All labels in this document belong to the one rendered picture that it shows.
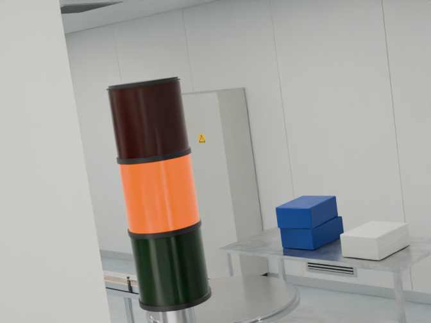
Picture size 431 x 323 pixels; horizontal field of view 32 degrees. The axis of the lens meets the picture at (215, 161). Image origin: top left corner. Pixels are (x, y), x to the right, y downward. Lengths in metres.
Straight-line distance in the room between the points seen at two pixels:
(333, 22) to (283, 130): 1.20
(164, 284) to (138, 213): 0.05
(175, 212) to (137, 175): 0.03
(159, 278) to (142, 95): 0.12
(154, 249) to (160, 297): 0.03
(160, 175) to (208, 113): 6.94
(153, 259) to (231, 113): 6.95
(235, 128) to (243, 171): 0.45
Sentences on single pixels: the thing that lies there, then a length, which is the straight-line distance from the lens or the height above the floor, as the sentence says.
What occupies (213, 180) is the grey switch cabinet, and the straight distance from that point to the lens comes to 7.55.
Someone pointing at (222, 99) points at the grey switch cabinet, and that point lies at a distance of 7.35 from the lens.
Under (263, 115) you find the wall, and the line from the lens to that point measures 7.50.
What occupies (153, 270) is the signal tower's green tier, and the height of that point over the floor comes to 2.23.
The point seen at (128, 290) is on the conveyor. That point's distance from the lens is 5.19.
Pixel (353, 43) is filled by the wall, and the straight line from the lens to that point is 6.77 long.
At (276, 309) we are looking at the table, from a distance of 4.30.
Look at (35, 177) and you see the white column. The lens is 2.10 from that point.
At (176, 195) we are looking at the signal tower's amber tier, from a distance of 0.49.
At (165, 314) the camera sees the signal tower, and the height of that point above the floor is 2.19.
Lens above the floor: 2.36
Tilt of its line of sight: 8 degrees down
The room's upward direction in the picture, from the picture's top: 8 degrees counter-clockwise
